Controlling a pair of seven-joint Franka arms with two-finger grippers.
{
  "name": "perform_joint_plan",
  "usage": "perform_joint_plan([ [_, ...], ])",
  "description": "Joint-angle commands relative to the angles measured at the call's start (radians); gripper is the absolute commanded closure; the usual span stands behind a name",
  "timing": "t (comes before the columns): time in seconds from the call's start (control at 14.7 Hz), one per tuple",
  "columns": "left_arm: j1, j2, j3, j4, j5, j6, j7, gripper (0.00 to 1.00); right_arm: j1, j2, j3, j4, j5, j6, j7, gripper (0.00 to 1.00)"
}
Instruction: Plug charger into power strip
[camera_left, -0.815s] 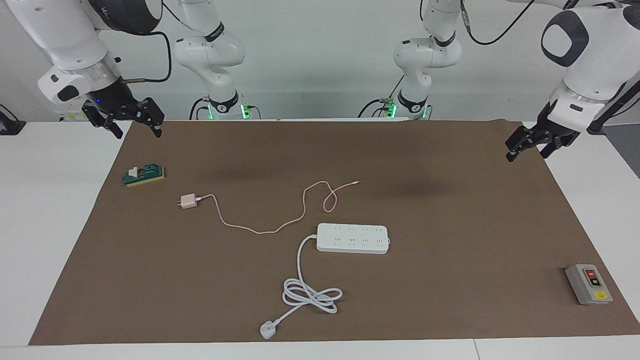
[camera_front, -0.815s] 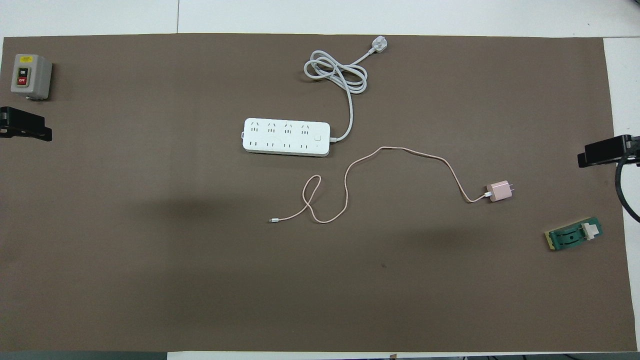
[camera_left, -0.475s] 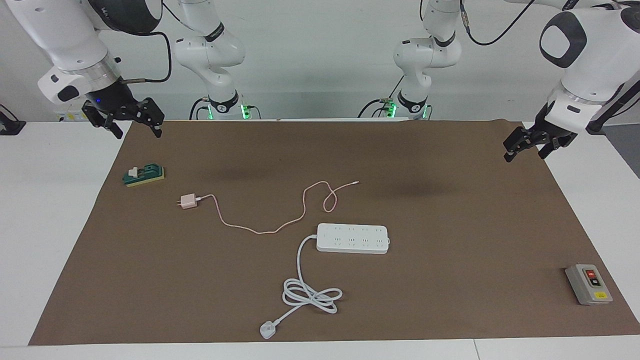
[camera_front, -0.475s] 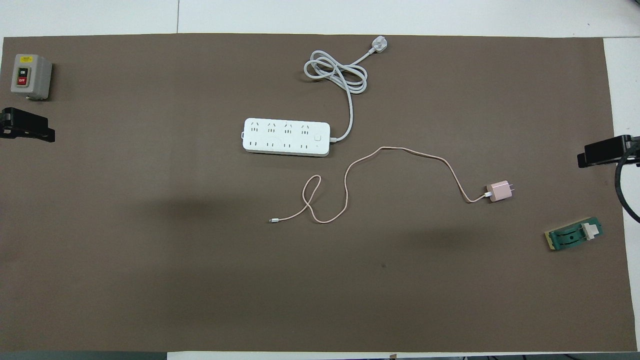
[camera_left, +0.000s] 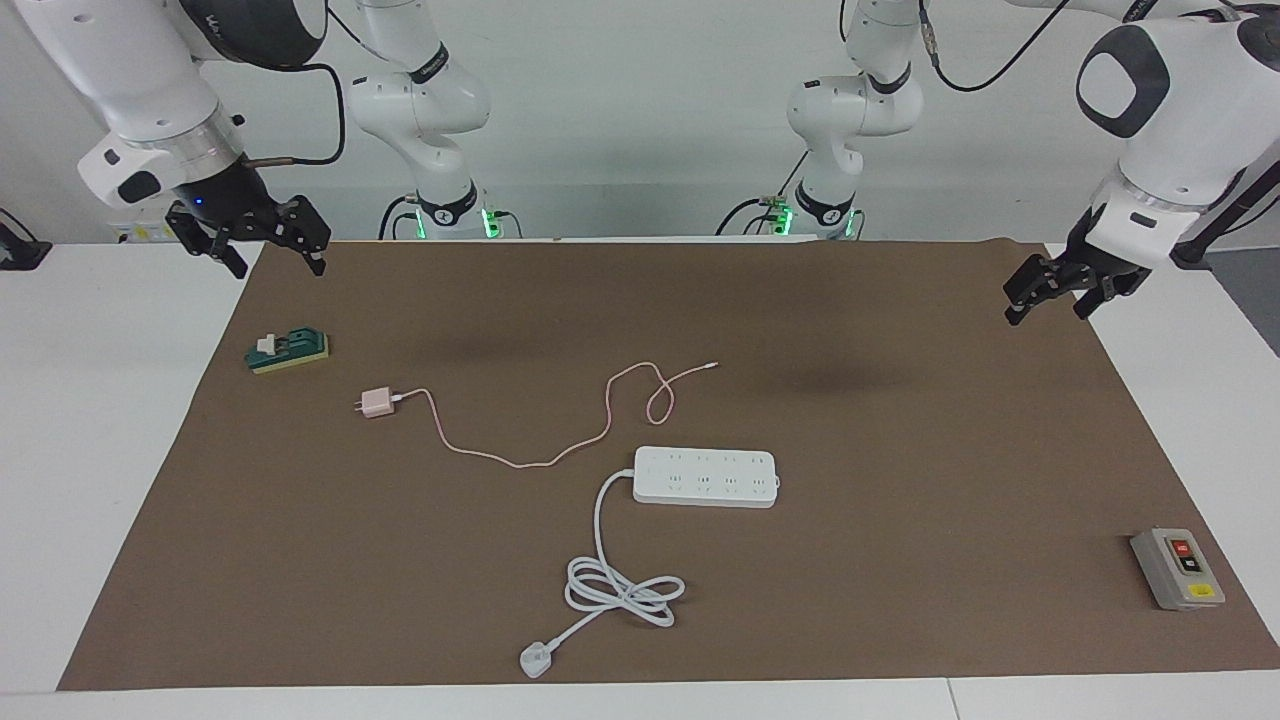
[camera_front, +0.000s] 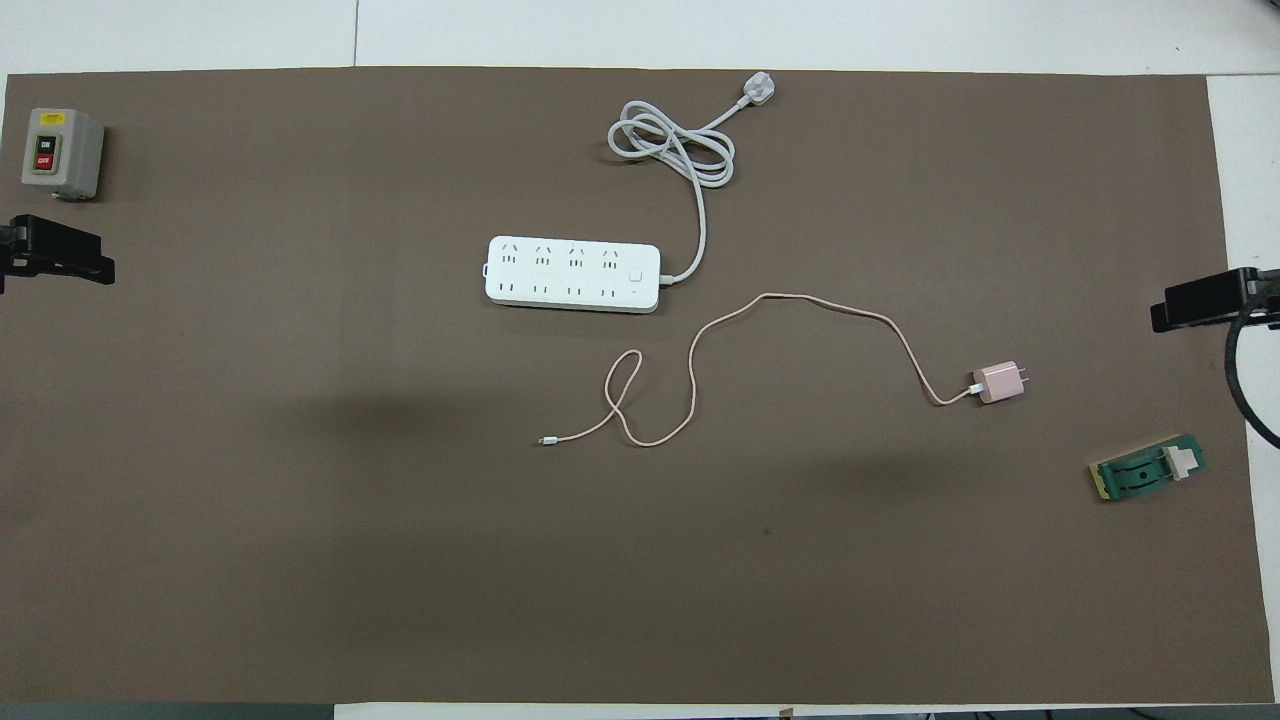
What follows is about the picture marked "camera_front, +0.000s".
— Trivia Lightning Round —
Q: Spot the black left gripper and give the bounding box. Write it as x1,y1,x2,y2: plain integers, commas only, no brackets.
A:
0,215,116,294

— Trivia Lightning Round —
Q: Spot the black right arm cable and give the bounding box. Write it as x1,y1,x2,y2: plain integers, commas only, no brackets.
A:
1226,300,1280,451

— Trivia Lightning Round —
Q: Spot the brown table mat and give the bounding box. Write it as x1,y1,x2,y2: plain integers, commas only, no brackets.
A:
0,66,1276,706

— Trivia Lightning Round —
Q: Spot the white power cord with plug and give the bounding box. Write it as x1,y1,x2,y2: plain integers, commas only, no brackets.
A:
608,72,778,286

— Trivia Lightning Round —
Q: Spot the pink charging cable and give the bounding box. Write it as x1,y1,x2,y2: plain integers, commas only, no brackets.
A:
537,292,986,448

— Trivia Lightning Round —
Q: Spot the green knife switch block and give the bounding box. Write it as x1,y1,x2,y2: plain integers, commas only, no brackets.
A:
1088,432,1207,501

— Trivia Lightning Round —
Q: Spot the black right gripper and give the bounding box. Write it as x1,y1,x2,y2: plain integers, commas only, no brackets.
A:
1150,268,1280,334

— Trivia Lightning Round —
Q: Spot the white power strip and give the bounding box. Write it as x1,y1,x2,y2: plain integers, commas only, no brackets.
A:
484,235,663,315

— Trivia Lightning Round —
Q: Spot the grey on-off switch box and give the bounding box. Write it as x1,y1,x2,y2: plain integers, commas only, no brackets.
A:
22,108,105,201

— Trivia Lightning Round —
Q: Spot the pink charger adapter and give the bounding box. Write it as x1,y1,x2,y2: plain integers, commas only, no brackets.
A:
972,360,1028,405

